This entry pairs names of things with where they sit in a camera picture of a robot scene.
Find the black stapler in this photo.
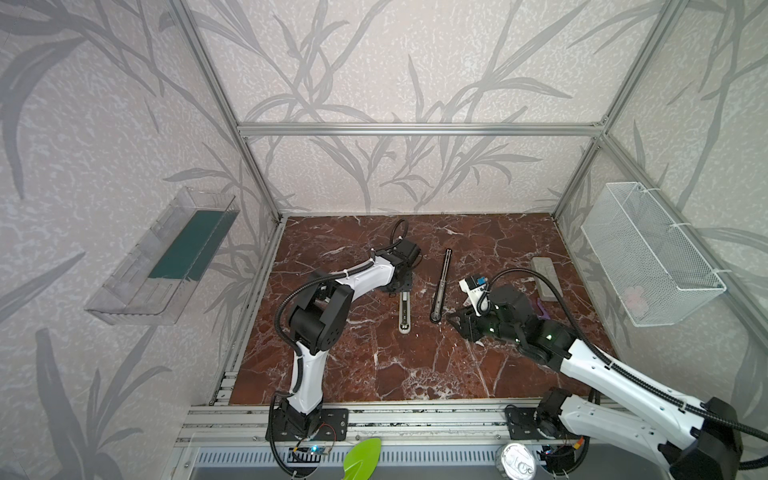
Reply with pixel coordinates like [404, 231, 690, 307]
[430, 248, 452, 324]

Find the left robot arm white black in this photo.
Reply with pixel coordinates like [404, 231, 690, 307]
[274, 237, 421, 418]

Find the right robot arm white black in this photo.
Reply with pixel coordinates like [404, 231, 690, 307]
[446, 277, 767, 479]

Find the purple pink hand rake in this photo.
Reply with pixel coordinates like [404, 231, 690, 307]
[536, 299, 551, 319]

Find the pink item in basket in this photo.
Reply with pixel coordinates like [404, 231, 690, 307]
[622, 286, 650, 318]

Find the round silver can lid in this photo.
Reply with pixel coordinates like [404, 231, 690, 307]
[495, 443, 537, 480]

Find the green leaf sticker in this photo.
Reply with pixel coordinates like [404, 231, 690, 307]
[343, 438, 382, 480]

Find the small green circuit board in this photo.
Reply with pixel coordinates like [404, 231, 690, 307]
[291, 444, 333, 458]

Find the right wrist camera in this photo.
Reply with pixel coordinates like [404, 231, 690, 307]
[459, 275, 490, 316]

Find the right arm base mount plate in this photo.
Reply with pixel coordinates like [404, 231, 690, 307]
[504, 405, 545, 441]

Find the white wire mesh basket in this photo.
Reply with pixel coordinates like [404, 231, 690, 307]
[581, 182, 727, 328]

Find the clear plastic wall tray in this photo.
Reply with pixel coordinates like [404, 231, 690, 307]
[85, 187, 240, 326]

